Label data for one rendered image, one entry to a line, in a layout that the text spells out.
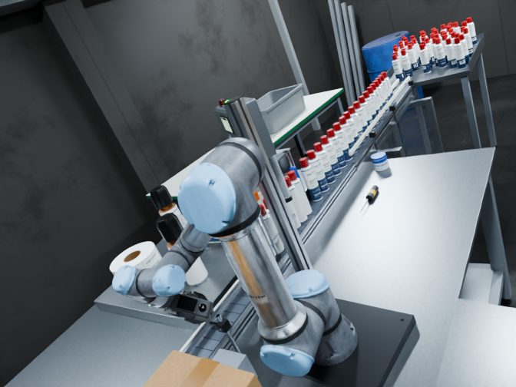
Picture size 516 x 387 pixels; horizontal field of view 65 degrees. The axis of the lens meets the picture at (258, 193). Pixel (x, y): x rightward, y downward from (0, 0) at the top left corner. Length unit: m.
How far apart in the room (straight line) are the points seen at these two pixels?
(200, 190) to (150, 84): 3.48
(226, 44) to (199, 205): 4.20
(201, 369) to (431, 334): 0.60
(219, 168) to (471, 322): 0.77
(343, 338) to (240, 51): 4.22
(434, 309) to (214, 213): 0.73
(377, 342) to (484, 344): 0.25
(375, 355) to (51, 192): 3.01
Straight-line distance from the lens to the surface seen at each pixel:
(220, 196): 0.70
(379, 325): 1.20
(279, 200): 1.33
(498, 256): 2.23
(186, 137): 4.29
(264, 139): 1.28
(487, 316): 1.21
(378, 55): 5.23
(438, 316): 1.22
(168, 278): 1.03
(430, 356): 1.14
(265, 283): 0.84
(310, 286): 1.02
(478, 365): 1.12
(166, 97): 4.23
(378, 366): 1.11
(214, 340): 1.34
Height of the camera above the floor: 1.69
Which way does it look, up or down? 22 degrees down
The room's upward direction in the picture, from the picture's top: 24 degrees counter-clockwise
